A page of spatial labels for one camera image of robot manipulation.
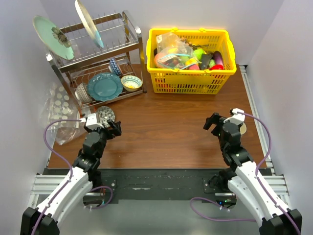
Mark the cream ceramic mug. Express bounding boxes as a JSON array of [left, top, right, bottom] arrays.
[[240, 122, 247, 135]]

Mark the black white floral bowl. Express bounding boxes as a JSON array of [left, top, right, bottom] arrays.
[[96, 106, 115, 128]]

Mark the beige blue-edged plate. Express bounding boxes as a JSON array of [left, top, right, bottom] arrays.
[[74, 0, 104, 49]]

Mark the clear zip bag blue seal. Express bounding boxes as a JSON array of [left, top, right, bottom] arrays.
[[156, 32, 199, 70]]

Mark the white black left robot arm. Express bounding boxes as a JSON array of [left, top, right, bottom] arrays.
[[20, 117, 122, 235]]

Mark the steel two-tier dish rack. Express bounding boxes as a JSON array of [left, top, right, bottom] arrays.
[[46, 10, 147, 115]]

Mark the teal scalloped plate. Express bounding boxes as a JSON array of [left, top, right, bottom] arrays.
[[87, 72, 123, 101]]

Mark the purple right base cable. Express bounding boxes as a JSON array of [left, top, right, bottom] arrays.
[[190, 197, 257, 223]]

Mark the yellow blue patterned bowl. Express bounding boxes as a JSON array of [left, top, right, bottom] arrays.
[[121, 75, 142, 92]]

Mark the mint green flower plate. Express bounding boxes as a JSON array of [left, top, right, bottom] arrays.
[[33, 16, 74, 60]]

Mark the red peach toy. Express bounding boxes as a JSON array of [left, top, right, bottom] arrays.
[[188, 64, 200, 71]]

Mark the polka dot plastic bag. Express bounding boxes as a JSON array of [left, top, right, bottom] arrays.
[[39, 82, 85, 145]]

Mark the grey fish toy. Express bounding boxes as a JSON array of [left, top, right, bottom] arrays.
[[199, 53, 213, 71]]

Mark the purple eggplant toy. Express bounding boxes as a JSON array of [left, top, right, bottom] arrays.
[[213, 51, 224, 67]]

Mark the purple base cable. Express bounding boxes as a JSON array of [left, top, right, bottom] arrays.
[[84, 186, 114, 210], [190, 197, 257, 223]]

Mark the blue zigzag bowl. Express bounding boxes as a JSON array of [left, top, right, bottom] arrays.
[[109, 57, 123, 77]]

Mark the grey patterned bowl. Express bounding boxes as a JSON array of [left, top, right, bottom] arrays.
[[75, 83, 92, 103]]

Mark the red yellow apple toy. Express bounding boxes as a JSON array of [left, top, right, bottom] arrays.
[[154, 52, 169, 69]]

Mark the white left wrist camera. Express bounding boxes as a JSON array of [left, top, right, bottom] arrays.
[[80, 113, 104, 130]]

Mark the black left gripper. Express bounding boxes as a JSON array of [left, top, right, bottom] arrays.
[[84, 119, 121, 159]]

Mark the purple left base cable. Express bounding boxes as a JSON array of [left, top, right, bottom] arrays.
[[84, 186, 114, 210]]

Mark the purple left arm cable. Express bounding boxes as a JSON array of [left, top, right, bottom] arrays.
[[30, 118, 88, 235]]

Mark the yellow plastic basket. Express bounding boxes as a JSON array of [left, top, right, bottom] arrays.
[[146, 28, 237, 94]]

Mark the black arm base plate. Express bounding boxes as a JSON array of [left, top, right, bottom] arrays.
[[83, 169, 237, 207]]

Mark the green apple toy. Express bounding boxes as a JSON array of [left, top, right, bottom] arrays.
[[194, 48, 207, 61]]

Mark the red pepper toy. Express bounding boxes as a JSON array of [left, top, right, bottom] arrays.
[[210, 64, 224, 71]]

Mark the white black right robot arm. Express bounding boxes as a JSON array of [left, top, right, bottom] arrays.
[[203, 109, 302, 235]]

